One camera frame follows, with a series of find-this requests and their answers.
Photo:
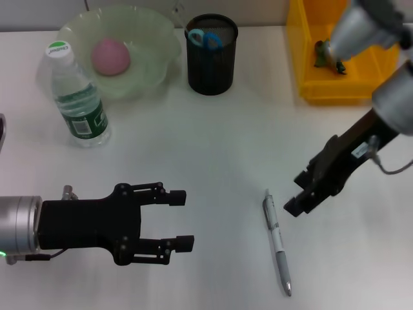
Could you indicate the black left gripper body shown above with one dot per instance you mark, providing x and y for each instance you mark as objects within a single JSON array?
[{"x": 90, "y": 223}]

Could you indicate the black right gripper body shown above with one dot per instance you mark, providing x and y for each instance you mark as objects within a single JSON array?
[{"x": 348, "y": 155}]

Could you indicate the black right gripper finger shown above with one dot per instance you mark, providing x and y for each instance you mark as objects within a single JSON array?
[
  {"x": 304, "y": 179},
  {"x": 300, "y": 205}
]

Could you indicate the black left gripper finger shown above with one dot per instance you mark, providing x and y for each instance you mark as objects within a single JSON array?
[
  {"x": 161, "y": 247},
  {"x": 161, "y": 195}
]

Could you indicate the green plastic wrapper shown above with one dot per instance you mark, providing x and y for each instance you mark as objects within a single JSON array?
[{"x": 321, "y": 53}]

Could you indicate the clear green-label water bottle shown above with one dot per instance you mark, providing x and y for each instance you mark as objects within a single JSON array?
[{"x": 80, "y": 113}]

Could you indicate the pink peach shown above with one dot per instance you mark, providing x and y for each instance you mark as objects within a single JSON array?
[{"x": 109, "y": 56}]

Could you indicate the blue teal scissors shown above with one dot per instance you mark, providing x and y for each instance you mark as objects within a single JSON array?
[{"x": 205, "y": 40}]

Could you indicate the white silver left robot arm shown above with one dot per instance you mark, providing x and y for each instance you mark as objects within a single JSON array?
[{"x": 19, "y": 223}]

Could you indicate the grey silver pen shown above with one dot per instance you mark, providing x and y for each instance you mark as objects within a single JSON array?
[{"x": 279, "y": 255}]

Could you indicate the black mesh pen holder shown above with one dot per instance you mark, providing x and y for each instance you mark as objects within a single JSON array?
[{"x": 209, "y": 74}]

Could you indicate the pale green glass fruit plate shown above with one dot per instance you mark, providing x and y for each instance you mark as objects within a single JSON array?
[{"x": 145, "y": 64}]

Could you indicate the silver connector stub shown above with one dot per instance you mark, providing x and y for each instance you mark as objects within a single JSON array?
[{"x": 69, "y": 192}]

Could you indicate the yellow plastic bin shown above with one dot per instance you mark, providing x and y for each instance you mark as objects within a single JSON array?
[{"x": 309, "y": 80}]

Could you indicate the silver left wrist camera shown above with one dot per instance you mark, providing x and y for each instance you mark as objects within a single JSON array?
[{"x": 2, "y": 129}]

